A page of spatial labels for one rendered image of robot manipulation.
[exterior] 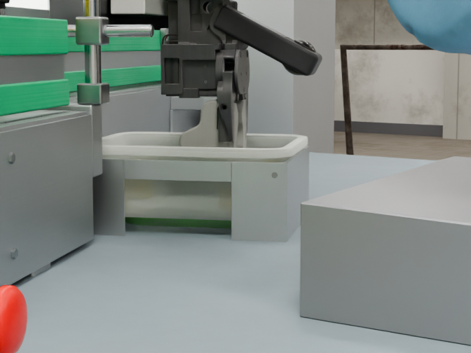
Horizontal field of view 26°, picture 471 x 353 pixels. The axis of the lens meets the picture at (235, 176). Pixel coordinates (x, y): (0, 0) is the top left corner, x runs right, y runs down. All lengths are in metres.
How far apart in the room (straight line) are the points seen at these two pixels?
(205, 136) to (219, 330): 0.39
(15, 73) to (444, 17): 0.37
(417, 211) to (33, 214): 0.33
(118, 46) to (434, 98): 9.45
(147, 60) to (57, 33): 0.63
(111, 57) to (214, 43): 0.38
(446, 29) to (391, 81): 10.32
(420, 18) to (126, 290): 0.31
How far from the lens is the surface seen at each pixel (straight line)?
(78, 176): 0.95
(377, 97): 11.07
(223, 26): 1.06
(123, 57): 1.46
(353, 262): 0.70
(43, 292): 0.81
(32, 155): 0.85
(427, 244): 0.68
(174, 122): 1.63
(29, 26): 0.89
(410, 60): 10.90
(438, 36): 0.68
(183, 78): 1.06
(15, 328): 0.58
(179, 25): 1.07
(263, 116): 1.81
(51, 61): 0.94
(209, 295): 0.79
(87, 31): 0.99
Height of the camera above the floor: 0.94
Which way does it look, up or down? 7 degrees down
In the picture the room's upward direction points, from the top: straight up
